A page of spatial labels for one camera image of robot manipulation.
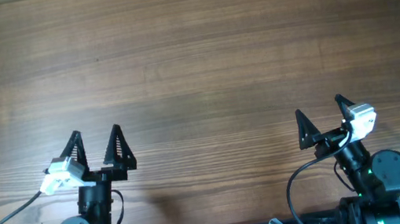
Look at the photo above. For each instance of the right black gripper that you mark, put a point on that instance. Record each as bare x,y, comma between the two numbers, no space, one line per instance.
331,137

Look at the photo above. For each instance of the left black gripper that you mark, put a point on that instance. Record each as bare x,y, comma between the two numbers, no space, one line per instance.
104,174

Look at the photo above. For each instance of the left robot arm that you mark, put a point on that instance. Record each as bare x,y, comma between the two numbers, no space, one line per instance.
95,203

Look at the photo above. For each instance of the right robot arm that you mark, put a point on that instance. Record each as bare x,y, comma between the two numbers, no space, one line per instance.
374,178

